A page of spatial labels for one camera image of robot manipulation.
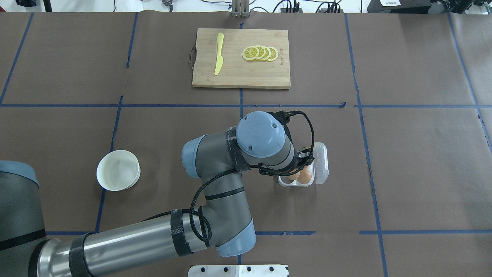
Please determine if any white ceramic bowl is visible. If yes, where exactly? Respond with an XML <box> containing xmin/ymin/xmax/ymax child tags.
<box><xmin>96</xmin><ymin>150</ymin><xmax>141</xmax><ymax>191</ymax></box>

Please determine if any brown egg back slot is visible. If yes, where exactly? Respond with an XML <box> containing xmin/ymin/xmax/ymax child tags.
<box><xmin>297</xmin><ymin>169</ymin><xmax>312</xmax><ymax>185</ymax></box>

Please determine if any lemon slice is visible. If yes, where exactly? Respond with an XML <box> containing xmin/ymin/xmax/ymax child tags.
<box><xmin>260</xmin><ymin>46</ymin><xmax>271</xmax><ymax>61</ymax></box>
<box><xmin>241</xmin><ymin>46</ymin><xmax>260</xmax><ymax>61</ymax></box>
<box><xmin>267</xmin><ymin>46</ymin><xmax>278</xmax><ymax>62</ymax></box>
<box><xmin>255</xmin><ymin>45</ymin><xmax>266</xmax><ymax>60</ymax></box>

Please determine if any yellow plastic knife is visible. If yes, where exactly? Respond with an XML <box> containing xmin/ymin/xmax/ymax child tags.
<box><xmin>214</xmin><ymin>33</ymin><xmax>224</xmax><ymax>76</ymax></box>

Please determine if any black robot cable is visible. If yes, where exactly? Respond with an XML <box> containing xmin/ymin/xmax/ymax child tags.
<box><xmin>189</xmin><ymin>110</ymin><xmax>315</xmax><ymax>242</ymax></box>

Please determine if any brown egg slot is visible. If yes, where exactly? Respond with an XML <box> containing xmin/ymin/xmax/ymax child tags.
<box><xmin>297</xmin><ymin>169</ymin><xmax>312</xmax><ymax>185</ymax></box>
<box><xmin>288</xmin><ymin>171</ymin><xmax>301</xmax><ymax>180</ymax></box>

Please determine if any brown egg front slot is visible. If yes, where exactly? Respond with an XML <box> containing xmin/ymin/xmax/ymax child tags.
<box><xmin>288</xmin><ymin>171</ymin><xmax>301</xmax><ymax>180</ymax></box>

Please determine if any clear plastic egg carton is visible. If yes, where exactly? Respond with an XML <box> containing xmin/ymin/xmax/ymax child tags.
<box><xmin>277</xmin><ymin>142</ymin><xmax>329</xmax><ymax>187</ymax></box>

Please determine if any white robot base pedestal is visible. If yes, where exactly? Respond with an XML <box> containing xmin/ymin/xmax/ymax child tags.
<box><xmin>188</xmin><ymin>264</ymin><xmax>289</xmax><ymax>277</ymax></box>

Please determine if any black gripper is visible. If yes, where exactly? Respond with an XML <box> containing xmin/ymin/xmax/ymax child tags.
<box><xmin>260</xmin><ymin>112</ymin><xmax>314</xmax><ymax>177</ymax></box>

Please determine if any bamboo cutting board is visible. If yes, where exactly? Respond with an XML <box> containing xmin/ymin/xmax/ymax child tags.
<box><xmin>192</xmin><ymin>28</ymin><xmax>291</xmax><ymax>90</ymax></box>

